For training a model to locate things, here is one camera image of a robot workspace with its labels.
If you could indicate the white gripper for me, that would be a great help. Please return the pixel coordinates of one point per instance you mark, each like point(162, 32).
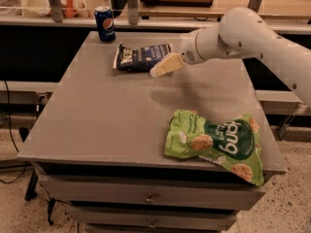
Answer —
point(187, 49)

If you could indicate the blue chip bag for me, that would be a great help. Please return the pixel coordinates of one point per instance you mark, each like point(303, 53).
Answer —
point(140, 60)

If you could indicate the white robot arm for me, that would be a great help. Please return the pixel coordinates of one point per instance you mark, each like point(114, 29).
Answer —
point(241, 32)

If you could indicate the green rice chip bag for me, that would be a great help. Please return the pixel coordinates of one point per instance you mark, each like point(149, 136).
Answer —
point(234, 145)

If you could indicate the orange white snack bag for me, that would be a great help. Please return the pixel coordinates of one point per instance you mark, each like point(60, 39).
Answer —
point(74, 8)

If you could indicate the blue Pepsi can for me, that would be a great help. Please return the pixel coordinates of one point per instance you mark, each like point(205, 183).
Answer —
point(105, 24)

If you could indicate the grey drawer cabinet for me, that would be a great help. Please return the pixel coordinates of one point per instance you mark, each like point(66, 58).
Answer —
point(108, 124)

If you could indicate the top grey drawer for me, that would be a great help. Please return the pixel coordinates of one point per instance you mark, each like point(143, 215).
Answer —
point(204, 195)

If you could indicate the grey drawer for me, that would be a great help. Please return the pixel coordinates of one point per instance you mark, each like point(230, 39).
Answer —
point(161, 219)
point(204, 195)

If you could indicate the middle grey drawer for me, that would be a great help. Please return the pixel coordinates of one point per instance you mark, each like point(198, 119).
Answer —
point(161, 219)

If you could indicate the middle metal railing post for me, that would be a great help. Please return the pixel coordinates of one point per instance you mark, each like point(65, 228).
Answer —
point(133, 14)

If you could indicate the left metal railing post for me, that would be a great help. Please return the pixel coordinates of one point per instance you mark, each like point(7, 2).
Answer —
point(56, 10)

